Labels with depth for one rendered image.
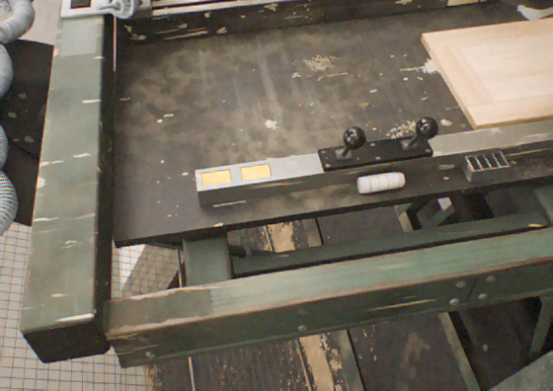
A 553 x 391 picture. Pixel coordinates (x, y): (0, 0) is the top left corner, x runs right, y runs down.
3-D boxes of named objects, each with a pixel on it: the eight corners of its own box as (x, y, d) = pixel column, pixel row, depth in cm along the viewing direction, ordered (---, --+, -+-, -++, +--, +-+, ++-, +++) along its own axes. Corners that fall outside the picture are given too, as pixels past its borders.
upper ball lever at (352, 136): (354, 165, 104) (370, 144, 91) (333, 168, 103) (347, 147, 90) (350, 145, 105) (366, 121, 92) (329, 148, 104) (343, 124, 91)
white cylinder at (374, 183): (360, 196, 103) (404, 191, 104) (361, 186, 101) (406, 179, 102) (355, 185, 105) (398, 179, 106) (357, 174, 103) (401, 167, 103)
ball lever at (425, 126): (419, 156, 105) (444, 133, 92) (398, 159, 105) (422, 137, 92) (414, 136, 106) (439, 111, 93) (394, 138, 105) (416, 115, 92)
